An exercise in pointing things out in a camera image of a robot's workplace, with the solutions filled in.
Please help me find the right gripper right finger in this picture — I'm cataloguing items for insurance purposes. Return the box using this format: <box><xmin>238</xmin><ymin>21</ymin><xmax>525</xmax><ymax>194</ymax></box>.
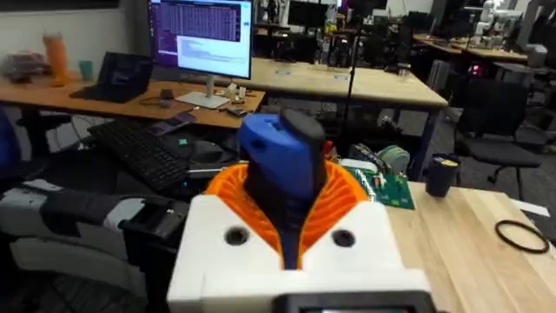
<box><xmin>301</xmin><ymin>161</ymin><xmax>407</xmax><ymax>271</ymax></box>

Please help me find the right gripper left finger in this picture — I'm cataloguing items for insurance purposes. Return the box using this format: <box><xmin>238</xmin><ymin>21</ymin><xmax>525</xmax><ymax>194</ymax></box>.
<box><xmin>167</xmin><ymin>163</ymin><xmax>286</xmax><ymax>313</ymax></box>

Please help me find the blue electric screwdriver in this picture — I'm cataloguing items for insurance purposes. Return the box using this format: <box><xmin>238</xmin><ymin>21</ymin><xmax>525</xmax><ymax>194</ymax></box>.
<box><xmin>236</xmin><ymin>108</ymin><xmax>329</xmax><ymax>270</ymax></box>

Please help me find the green board with blocks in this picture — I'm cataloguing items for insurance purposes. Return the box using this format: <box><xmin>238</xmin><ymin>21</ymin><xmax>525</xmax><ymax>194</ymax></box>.
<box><xmin>342</xmin><ymin>167</ymin><xmax>416</xmax><ymax>211</ymax></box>

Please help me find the pale green tape roll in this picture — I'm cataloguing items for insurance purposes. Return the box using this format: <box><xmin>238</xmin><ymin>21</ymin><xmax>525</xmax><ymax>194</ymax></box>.
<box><xmin>375</xmin><ymin>144</ymin><xmax>411</xmax><ymax>176</ymax></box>

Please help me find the dark cup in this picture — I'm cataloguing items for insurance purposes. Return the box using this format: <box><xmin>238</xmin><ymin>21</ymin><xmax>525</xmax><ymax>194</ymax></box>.
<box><xmin>425</xmin><ymin>152</ymin><xmax>462</xmax><ymax>199</ymax></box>

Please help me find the black keyboard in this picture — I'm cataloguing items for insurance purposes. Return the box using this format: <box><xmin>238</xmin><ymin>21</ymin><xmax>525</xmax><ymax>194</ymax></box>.
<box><xmin>86</xmin><ymin>117</ymin><xmax>190</xmax><ymax>192</ymax></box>

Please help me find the dark smartphone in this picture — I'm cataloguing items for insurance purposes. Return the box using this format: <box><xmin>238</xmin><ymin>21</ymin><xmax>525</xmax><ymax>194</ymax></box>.
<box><xmin>145</xmin><ymin>111</ymin><xmax>198</xmax><ymax>137</ymax></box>

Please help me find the long wooden table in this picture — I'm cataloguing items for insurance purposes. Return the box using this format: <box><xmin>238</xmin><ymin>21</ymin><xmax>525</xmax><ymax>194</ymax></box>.
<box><xmin>236</xmin><ymin>57</ymin><xmax>449</xmax><ymax>180</ymax></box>

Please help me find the white paper sheet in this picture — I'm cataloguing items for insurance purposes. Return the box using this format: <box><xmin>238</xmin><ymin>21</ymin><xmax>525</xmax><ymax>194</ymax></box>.
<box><xmin>510</xmin><ymin>197</ymin><xmax>551</xmax><ymax>218</ymax></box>

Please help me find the black office chair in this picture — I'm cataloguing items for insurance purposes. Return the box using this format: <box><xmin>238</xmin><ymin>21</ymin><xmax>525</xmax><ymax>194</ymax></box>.
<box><xmin>447</xmin><ymin>71</ymin><xmax>544</xmax><ymax>202</ymax></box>

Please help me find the black laptop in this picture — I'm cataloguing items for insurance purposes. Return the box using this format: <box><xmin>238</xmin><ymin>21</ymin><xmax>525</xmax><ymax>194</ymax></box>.
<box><xmin>70</xmin><ymin>51</ymin><xmax>154</xmax><ymax>104</ymax></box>

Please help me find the computer monitor on stand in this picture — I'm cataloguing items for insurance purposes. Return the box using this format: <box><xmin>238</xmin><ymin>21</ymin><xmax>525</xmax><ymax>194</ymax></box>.
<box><xmin>147</xmin><ymin>0</ymin><xmax>255</xmax><ymax>110</ymax></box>

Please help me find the teal cup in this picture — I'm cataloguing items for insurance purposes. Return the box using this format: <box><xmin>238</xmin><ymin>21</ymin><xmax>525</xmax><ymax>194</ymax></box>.
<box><xmin>78</xmin><ymin>59</ymin><xmax>96</xmax><ymax>82</ymax></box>

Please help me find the wooden desk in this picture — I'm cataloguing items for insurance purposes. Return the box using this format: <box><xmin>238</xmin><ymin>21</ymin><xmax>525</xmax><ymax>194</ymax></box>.
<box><xmin>0</xmin><ymin>77</ymin><xmax>267</xmax><ymax>130</ymax></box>

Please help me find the orange bottle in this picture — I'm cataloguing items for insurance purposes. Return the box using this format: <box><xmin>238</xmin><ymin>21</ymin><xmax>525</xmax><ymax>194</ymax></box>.
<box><xmin>42</xmin><ymin>32</ymin><xmax>71</xmax><ymax>86</ymax></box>

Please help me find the black rubber ring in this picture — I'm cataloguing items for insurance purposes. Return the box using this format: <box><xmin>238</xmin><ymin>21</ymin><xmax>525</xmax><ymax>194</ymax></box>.
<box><xmin>494</xmin><ymin>219</ymin><xmax>551</xmax><ymax>255</ymax></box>

